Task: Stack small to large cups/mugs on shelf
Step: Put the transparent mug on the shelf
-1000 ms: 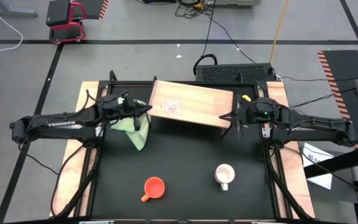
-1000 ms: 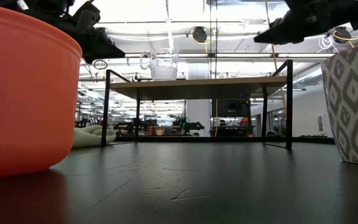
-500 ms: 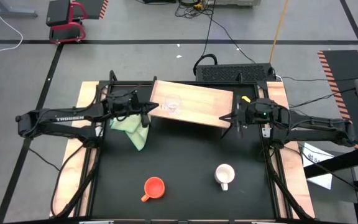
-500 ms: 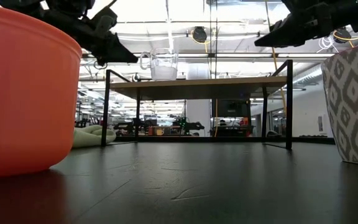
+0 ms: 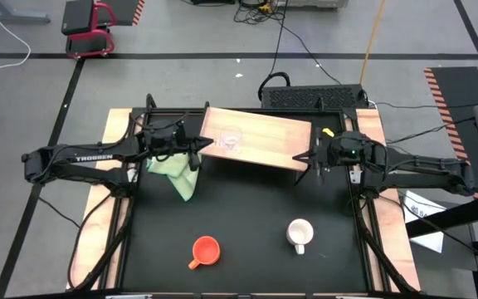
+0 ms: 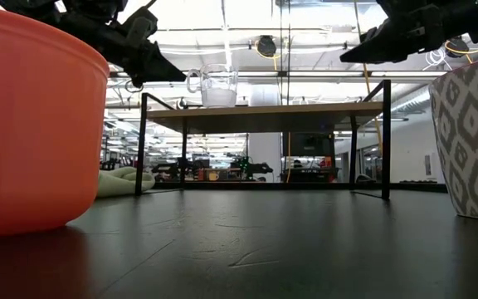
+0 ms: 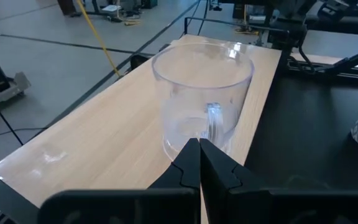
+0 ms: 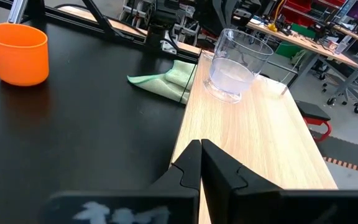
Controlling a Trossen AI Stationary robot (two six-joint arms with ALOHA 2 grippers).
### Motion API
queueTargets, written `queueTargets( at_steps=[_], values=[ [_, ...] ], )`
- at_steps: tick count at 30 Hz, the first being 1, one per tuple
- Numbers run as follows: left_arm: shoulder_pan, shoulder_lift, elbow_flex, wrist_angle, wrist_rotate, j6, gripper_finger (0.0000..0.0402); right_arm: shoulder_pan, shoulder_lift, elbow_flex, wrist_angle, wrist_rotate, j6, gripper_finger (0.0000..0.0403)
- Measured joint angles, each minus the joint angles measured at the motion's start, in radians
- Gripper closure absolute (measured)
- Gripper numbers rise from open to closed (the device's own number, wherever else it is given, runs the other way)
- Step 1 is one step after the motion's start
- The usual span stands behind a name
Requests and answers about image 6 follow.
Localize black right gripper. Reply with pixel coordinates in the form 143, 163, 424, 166
339, 0, 478, 65

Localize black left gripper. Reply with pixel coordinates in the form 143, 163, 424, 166
0, 0, 188, 89

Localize clear glass mug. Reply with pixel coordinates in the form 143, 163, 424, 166
185, 62, 240, 110

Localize white grey patterned mug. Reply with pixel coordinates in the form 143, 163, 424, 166
428, 55, 478, 222

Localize orange plastic cup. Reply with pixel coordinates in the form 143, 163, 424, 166
0, 4, 111, 238

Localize wooden shelf with black legs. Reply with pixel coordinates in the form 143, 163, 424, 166
134, 78, 392, 201

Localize ceiling light strip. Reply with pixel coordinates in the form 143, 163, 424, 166
108, 69, 447, 79

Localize pale green cloth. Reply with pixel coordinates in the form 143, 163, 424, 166
96, 166, 157, 199

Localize black rectangular screen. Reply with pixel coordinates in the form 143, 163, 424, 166
281, 132, 336, 159

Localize black hanging cable loop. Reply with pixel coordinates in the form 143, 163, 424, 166
123, 78, 145, 94

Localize thin yellow cable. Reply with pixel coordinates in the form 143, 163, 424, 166
352, 0, 385, 157

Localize black ceiling cable reel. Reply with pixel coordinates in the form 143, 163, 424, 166
255, 34, 280, 59
445, 36, 471, 60

